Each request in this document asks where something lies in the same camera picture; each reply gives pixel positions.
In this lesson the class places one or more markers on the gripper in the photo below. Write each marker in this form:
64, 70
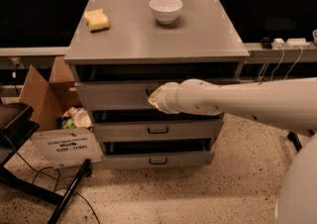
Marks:
169, 98

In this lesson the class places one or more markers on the grey top drawer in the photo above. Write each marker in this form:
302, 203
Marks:
116, 94

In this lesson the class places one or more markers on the grey drawer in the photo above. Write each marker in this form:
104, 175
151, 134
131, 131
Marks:
116, 94
158, 130
159, 160

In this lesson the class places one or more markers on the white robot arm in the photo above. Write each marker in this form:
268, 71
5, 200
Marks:
289, 104

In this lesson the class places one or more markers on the grey middle drawer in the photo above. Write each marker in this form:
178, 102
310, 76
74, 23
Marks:
158, 130

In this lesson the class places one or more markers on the grey bottom drawer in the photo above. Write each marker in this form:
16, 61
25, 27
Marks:
159, 160

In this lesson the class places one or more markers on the grey drawer cabinet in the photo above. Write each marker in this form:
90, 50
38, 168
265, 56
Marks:
201, 43

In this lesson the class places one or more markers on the white ceramic bowl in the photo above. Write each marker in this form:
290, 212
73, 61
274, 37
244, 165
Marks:
166, 11

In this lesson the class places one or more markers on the black small adapter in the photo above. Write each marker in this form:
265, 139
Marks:
266, 43

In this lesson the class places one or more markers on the yellow sponge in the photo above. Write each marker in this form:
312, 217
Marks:
96, 20

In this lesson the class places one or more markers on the brown cardboard box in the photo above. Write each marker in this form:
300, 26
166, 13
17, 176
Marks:
64, 138

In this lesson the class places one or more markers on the white power adapter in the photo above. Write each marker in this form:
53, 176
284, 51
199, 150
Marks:
277, 43

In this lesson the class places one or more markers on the black stand leg right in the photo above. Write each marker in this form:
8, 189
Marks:
295, 141

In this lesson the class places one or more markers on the white power strip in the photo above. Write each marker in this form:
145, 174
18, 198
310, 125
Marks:
298, 43

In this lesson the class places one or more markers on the black stand frame left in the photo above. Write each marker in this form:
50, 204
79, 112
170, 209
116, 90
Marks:
16, 128

